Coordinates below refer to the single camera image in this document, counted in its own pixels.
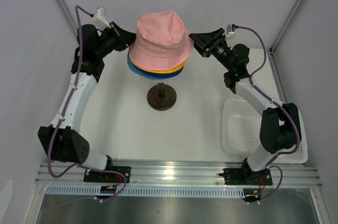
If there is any yellow bucket hat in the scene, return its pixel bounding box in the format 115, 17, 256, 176
128, 56, 186, 74

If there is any white plastic basket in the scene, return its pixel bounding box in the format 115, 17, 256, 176
221, 99, 308, 164

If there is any pink bucket hat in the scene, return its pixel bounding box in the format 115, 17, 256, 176
129, 11, 193, 70

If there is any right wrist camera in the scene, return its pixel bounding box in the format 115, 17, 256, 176
225, 24, 238, 40

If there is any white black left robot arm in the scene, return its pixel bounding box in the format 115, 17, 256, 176
37, 22, 136, 182

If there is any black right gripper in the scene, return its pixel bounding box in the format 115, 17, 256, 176
189, 28, 233, 72

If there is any mannequin head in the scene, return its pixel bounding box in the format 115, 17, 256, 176
147, 79, 177, 111

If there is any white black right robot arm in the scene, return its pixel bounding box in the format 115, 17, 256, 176
189, 24, 303, 184

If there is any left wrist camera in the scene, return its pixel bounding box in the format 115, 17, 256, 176
92, 6, 111, 31

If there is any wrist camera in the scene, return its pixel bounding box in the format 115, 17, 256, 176
225, 24, 238, 40
92, 6, 111, 31

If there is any light blue bucket hat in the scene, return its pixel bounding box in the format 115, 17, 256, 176
127, 56, 184, 80

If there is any aluminium right corner post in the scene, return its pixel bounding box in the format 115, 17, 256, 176
269, 0, 324, 53

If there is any white slotted cable duct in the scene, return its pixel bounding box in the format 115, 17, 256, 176
45, 185, 245, 199

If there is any aluminium front rail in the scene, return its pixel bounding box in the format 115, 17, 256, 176
34, 160, 323, 189

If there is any dark blue bucket hat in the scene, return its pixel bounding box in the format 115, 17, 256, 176
127, 55, 185, 78

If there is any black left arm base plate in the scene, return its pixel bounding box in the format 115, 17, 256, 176
83, 166, 132, 184

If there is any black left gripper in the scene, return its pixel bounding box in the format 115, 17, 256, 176
96, 22, 139, 59

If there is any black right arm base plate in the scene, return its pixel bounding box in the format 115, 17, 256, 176
218, 168, 273, 186

